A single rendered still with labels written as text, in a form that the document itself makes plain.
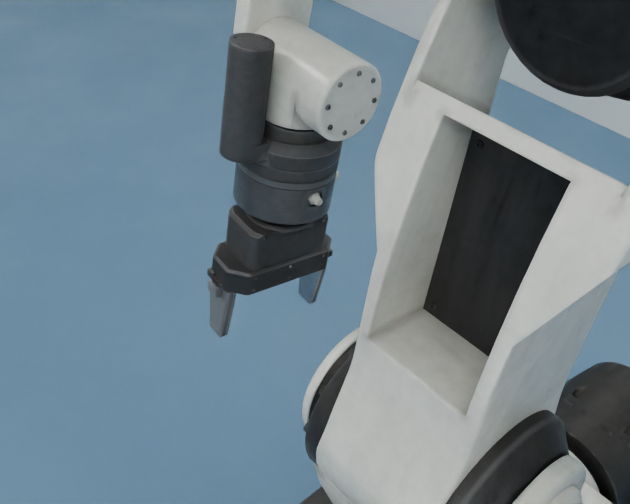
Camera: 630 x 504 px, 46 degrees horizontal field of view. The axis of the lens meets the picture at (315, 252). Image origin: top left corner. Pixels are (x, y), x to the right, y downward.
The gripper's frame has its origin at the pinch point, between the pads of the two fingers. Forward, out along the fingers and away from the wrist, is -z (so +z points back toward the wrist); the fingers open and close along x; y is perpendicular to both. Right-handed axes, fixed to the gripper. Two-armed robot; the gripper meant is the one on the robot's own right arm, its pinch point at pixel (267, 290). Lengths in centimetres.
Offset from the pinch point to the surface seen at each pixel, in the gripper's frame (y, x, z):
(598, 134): -45, -141, -33
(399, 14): -123, -139, -29
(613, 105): -46, -144, -26
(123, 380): -45, -6, -57
